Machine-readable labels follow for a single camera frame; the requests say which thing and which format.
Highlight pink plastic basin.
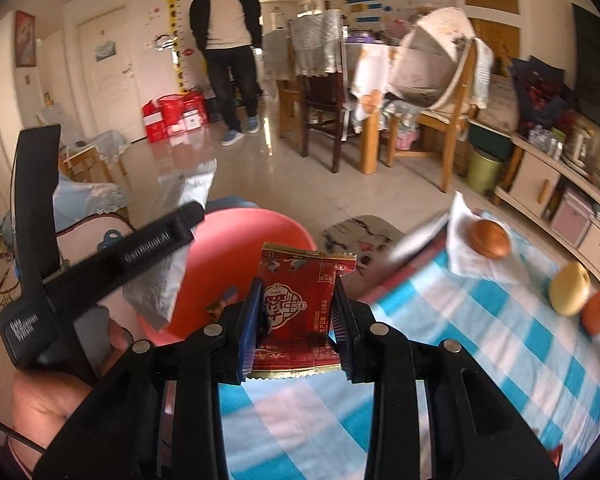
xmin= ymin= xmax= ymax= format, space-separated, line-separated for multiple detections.
xmin=136 ymin=207 xmax=319 ymax=347

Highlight cream TV cabinet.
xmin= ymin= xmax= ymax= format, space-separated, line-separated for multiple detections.
xmin=494 ymin=131 xmax=600 ymax=307

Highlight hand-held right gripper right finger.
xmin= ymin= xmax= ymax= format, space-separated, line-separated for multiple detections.
xmin=329 ymin=280 xmax=561 ymax=480

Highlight wooden chair with cushion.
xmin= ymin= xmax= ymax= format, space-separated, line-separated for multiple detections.
xmin=386 ymin=6 xmax=495 ymax=194

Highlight dark wooden dining chair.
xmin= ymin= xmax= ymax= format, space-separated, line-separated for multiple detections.
xmin=279 ymin=9 xmax=357 ymax=174

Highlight white paper napkin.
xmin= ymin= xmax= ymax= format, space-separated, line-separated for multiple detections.
xmin=446 ymin=190 xmax=522 ymax=279

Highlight giraffe height chart sticker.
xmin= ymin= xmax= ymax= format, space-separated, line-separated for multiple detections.
xmin=160 ymin=0 xmax=189 ymax=97

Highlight red snack packet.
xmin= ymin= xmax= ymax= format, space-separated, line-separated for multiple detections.
xmin=242 ymin=241 xmax=357 ymax=382

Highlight black flat television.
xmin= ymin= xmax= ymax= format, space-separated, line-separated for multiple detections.
xmin=571 ymin=2 xmax=600 ymax=132

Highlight dark wrapped flower bouquet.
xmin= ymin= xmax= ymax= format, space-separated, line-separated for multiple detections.
xmin=509 ymin=56 xmax=574 ymax=127

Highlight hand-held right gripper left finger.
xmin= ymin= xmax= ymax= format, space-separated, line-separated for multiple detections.
xmin=32 ymin=276 xmax=266 ymax=480

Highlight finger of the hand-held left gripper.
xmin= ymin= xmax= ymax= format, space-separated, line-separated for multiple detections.
xmin=44 ymin=201 xmax=207 ymax=312

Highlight blue checkered tablecloth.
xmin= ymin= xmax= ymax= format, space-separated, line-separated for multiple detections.
xmin=217 ymin=220 xmax=600 ymax=480

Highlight green trash bin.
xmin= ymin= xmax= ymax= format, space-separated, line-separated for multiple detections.
xmin=466 ymin=146 xmax=504 ymax=194

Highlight white door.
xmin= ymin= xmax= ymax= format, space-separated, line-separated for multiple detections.
xmin=76 ymin=9 xmax=142 ymax=142

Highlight person's left hand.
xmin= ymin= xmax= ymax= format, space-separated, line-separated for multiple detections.
xmin=12 ymin=320 xmax=133 ymax=467

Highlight patterned floor rug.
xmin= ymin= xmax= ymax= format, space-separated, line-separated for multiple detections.
xmin=321 ymin=214 xmax=407 ymax=267

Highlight left yellow apple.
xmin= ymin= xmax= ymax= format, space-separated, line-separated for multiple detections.
xmin=547 ymin=261 xmax=592 ymax=317

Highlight red gift bags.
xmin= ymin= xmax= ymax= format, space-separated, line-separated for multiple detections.
xmin=141 ymin=91 xmax=209 ymax=144

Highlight framed wall picture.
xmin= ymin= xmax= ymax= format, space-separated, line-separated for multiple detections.
xmin=13 ymin=10 xmax=37 ymax=69

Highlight silver foil bag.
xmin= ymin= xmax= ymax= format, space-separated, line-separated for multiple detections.
xmin=124 ymin=159 xmax=219 ymax=327

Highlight black cable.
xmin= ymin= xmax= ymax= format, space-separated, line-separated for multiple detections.
xmin=0 ymin=409 xmax=47 ymax=455

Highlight brown muffin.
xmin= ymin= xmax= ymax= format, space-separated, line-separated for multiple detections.
xmin=468 ymin=219 xmax=512 ymax=260

